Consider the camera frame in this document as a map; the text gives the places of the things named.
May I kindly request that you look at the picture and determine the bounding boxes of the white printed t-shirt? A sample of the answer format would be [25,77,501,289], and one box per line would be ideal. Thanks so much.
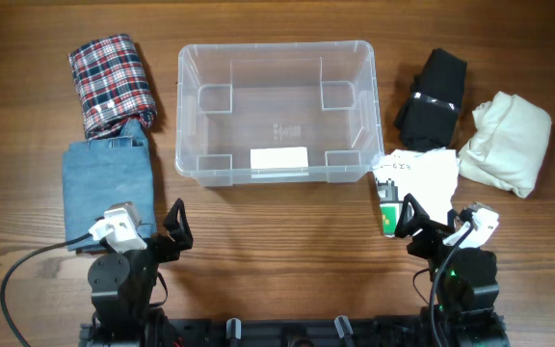
[373,148,459,237]

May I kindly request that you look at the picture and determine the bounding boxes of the blue jeans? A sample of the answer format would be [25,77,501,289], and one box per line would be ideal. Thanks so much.
[62,120,157,241]

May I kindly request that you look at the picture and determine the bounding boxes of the black garment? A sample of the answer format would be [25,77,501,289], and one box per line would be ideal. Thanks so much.
[394,48,467,151]

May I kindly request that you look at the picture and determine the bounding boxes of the cream garment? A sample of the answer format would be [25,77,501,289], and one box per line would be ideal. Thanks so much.
[458,92,552,199]

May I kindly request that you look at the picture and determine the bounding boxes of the plaid shirt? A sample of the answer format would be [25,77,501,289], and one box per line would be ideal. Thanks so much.
[67,34,158,140]

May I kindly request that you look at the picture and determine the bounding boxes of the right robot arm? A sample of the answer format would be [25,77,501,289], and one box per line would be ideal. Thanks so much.
[394,194,510,346]

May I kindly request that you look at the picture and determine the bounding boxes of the clear plastic storage container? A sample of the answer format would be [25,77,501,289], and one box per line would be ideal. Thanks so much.
[174,40,384,187]

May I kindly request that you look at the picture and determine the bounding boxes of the right black camera cable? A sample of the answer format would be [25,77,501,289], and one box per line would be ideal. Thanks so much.
[411,219,476,347]

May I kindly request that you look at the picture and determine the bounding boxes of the black camera cable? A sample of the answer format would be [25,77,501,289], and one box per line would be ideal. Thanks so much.
[411,219,476,347]
[0,231,96,347]

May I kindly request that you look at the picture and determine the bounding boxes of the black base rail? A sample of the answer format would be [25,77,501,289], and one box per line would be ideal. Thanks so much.
[78,315,508,347]

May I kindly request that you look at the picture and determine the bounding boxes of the left black camera cable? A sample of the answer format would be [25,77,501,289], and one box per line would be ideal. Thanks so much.
[0,231,96,347]

